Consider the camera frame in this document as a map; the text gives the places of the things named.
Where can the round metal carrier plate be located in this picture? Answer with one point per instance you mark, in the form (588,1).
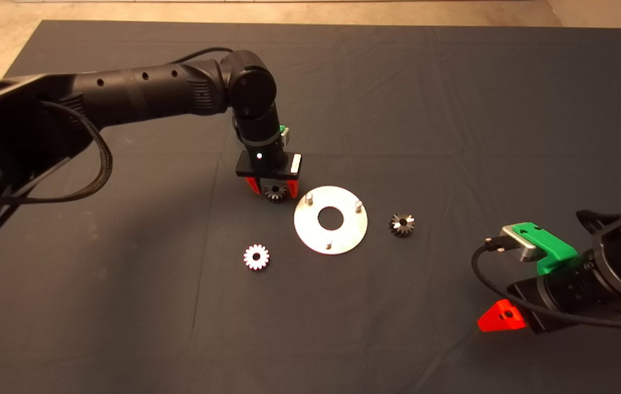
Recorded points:
(343,241)

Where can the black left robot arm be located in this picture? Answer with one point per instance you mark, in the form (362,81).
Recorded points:
(141,93)

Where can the dark grey table cloth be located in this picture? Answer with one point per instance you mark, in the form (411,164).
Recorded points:
(343,328)

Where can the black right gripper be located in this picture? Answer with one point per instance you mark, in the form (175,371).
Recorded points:
(562,293)

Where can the green right camera mount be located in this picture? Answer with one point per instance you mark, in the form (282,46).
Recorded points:
(551,247)

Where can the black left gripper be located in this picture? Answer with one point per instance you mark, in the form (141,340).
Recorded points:
(264,164)

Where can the small steel planetary gear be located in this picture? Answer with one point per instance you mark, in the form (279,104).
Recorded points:
(406,230)
(276,197)
(250,257)

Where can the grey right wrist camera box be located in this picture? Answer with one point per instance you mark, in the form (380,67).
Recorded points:
(521,245)

